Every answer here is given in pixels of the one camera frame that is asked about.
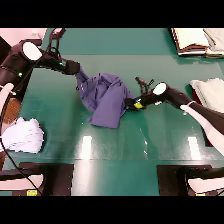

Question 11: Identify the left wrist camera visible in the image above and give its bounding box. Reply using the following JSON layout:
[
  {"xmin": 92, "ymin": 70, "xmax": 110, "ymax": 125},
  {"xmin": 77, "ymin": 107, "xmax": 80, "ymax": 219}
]
[{"xmin": 47, "ymin": 28, "xmax": 67, "ymax": 57}]

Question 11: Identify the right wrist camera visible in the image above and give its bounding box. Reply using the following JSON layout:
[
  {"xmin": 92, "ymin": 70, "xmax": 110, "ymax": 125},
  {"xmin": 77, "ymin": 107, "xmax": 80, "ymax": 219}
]
[{"xmin": 134, "ymin": 76, "xmax": 155, "ymax": 97}]

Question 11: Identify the purple shirt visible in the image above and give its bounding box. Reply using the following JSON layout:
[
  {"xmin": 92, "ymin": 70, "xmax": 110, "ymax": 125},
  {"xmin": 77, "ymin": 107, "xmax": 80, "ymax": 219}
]
[{"xmin": 75, "ymin": 67, "xmax": 136, "ymax": 130}]

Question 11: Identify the white garment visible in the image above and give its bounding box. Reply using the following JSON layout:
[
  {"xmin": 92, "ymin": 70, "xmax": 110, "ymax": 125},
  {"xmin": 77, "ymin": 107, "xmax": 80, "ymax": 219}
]
[
  {"xmin": 189, "ymin": 77, "xmax": 224, "ymax": 115},
  {"xmin": 0, "ymin": 116, "xmax": 45, "ymax": 155}
]

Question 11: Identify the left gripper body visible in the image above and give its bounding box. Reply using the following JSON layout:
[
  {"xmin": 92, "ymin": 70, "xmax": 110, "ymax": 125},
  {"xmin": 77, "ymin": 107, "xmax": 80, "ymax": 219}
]
[{"xmin": 63, "ymin": 60, "xmax": 81, "ymax": 76}]

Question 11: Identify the beige folded garment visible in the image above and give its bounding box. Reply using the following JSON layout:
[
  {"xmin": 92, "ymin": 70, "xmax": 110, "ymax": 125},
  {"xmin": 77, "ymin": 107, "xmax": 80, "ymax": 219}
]
[{"xmin": 203, "ymin": 28, "xmax": 224, "ymax": 58}]

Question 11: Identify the cream folded garment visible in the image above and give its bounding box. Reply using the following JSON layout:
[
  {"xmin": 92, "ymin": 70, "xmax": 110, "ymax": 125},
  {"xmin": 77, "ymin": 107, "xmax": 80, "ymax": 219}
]
[{"xmin": 171, "ymin": 28, "xmax": 210, "ymax": 56}]

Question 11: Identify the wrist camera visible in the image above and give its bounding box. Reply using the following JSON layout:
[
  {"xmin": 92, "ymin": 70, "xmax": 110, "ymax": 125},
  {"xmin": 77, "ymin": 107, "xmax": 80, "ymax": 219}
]
[
  {"xmin": 47, "ymin": 28, "xmax": 67, "ymax": 57},
  {"xmin": 134, "ymin": 76, "xmax": 155, "ymax": 97}
]

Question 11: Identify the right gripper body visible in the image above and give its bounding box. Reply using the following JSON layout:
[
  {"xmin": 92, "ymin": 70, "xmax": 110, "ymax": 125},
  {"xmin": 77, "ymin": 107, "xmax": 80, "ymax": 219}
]
[{"xmin": 124, "ymin": 94, "xmax": 150, "ymax": 111}]

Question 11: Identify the black cable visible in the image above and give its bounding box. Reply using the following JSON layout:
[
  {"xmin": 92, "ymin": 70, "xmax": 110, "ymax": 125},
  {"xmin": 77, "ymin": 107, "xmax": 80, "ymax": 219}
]
[{"xmin": 0, "ymin": 135, "xmax": 44, "ymax": 196}]

